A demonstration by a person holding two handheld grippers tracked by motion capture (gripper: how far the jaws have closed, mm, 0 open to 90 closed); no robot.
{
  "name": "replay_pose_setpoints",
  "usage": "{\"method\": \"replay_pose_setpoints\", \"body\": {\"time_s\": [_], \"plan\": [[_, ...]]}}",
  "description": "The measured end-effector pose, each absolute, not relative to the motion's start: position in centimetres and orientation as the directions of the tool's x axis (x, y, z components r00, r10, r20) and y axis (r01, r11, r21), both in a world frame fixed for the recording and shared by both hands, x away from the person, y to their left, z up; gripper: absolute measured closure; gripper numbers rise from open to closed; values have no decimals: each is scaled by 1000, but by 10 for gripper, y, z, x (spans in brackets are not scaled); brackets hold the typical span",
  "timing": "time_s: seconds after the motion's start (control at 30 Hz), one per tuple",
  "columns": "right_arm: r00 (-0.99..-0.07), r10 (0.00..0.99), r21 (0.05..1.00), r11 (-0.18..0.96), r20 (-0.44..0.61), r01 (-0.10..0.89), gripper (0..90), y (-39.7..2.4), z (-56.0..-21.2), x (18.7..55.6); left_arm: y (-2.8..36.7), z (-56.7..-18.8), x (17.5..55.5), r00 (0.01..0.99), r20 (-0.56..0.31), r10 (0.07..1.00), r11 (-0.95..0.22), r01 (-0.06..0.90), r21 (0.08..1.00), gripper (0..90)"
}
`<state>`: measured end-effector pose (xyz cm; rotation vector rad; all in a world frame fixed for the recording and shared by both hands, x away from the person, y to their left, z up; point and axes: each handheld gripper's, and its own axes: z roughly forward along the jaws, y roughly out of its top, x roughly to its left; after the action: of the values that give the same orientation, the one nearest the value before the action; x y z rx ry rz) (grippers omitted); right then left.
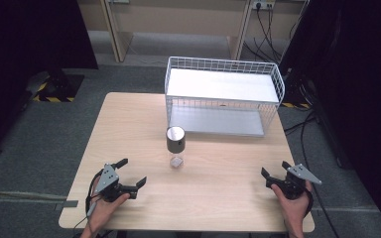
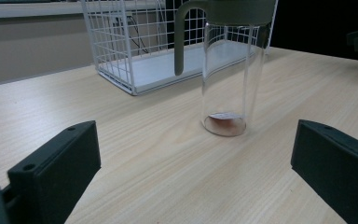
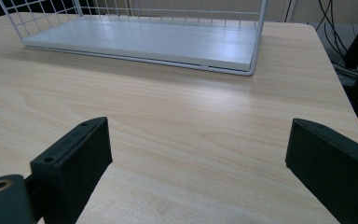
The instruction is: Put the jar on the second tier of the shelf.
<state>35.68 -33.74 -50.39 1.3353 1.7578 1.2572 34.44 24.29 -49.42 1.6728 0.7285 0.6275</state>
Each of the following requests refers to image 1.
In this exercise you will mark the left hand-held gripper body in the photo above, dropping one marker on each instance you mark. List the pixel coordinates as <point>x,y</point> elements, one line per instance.
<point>107,180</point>

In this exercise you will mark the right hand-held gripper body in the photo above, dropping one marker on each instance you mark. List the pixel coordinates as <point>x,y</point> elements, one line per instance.
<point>295,180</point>

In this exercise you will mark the black cylindrical can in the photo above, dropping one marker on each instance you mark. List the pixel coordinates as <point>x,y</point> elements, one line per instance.
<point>176,146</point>

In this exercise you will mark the person's right hand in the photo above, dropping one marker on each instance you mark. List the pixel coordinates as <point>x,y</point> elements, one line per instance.
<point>293,206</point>

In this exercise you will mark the person's left hand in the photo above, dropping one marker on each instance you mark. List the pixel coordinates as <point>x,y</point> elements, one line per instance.
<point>106,208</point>

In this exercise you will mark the wooden table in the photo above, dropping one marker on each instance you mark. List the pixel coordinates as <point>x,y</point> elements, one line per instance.
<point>139,132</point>

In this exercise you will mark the dark curtain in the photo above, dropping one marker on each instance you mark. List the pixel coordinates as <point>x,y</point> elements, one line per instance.
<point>354,99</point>
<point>29,59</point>

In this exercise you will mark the black stand base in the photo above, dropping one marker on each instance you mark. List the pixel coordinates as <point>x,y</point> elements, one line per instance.
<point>58,86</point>

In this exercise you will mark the beige shelf unit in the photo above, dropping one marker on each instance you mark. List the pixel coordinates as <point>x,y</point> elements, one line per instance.
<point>178,23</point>

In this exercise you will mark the white power strip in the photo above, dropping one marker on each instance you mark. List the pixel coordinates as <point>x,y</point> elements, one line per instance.
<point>263,4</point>

